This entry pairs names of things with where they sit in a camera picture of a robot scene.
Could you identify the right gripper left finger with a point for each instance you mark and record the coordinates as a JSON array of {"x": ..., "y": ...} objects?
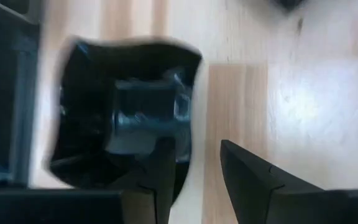
[{"x": 163, "y": 174}]

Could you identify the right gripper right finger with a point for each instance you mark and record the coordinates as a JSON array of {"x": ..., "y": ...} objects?
[{"x": 253, "y": 193}]

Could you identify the black deep square bowl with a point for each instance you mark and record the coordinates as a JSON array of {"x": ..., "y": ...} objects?
[{"x": 98, "y": 102}]

